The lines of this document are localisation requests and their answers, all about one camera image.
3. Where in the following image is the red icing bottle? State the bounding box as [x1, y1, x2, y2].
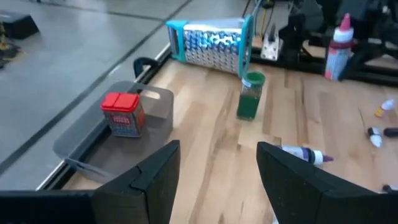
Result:
[323, 12, 356, 82]

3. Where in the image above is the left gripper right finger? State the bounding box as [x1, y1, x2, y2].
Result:
[256, 141, 398, 224]

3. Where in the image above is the white corner bracket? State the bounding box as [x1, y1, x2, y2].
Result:
[260, 30, 283, 62]

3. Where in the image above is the teal-framed metal box grater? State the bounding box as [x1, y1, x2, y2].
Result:
[165, 14, 255, 79]

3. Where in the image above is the purple icing bottle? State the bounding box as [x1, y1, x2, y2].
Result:
[277, 144, 335, 167]

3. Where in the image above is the green-lidded spice jar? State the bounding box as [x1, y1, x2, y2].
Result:
[236, 70, 267, 122]

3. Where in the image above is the black box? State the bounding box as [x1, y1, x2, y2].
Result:
[0, 12, 40, 40]

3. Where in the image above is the black table clamp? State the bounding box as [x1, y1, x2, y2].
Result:
[133, 56, 160, 79]

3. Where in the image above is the small orange food colouring bottle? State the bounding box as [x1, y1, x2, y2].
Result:
[374, 99, 396, 119]

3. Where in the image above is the dark grey plastic bin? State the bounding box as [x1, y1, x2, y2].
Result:
[52, 80, 175, 185]

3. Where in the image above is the red-lidded spice tin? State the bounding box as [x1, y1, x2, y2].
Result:
[99, 91, 147, 139]

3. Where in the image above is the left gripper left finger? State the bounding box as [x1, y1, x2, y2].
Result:
[0, 139, 182, 224]

